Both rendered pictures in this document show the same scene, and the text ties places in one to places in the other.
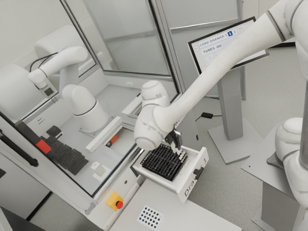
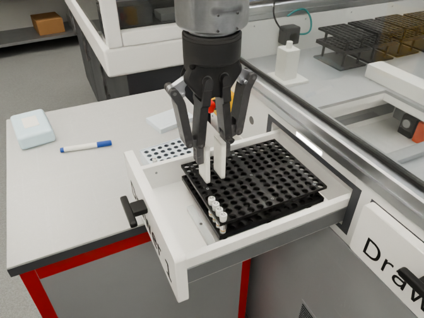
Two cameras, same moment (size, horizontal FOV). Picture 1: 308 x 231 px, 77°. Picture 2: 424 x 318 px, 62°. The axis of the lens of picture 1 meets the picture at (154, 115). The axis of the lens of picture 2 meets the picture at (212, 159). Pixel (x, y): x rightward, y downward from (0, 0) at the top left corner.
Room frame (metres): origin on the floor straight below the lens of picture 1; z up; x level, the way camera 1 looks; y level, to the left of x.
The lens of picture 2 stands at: (0.78, -0.47, 1.33)
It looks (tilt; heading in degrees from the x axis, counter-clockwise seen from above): 37 degrees down; 102
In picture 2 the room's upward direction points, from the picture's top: straight up
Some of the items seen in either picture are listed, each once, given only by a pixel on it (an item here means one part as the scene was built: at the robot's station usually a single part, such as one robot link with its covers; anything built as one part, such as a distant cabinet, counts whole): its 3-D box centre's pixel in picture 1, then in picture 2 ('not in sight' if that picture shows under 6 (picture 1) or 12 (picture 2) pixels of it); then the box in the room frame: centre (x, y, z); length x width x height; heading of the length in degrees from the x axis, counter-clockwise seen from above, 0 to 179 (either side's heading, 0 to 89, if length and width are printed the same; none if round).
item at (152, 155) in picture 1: (164, 161); (250, 187); (0.74, 0.06, 0.87); 0.22 x 0.18 x 0.06; 38
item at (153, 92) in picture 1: (155, 100); not in sight; (0.67, -0.03, 1.34); 0.13 x 0.11 x 0.16; 154
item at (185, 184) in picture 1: (194, 173); (152, 217); (0.58, -0.07, 0.87); 0.29 x 0.02 x 0.11; 128
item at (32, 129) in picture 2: not in sight; (32, 128); (0.07, 0.28, 0.78); 0.15 x 0.10 x 0.04; 135
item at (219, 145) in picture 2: (173, 147); (219, 156); (0.70, -0.03, 1.00); 0.03 x 0.01 x 0.07; 128
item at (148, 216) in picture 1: (151, 218); (168, 156); (0.51, 0.23, 0.78); 0.12 x 0.08 x 0.04; 43
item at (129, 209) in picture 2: (197, 172); (135, 209); (0.56, -0.08, 0.91); 0.07 x 0.04 x 0.01; 128
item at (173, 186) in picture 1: (163, 161); (253, 188); (0.75, 0.06, 0.86); 0.40 x 0.26 x 0.06; 38
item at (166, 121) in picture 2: not in sight; (170, 119); (0.45, 0.44, 0.77); 0.13 x 0.09 x 0.02; 51
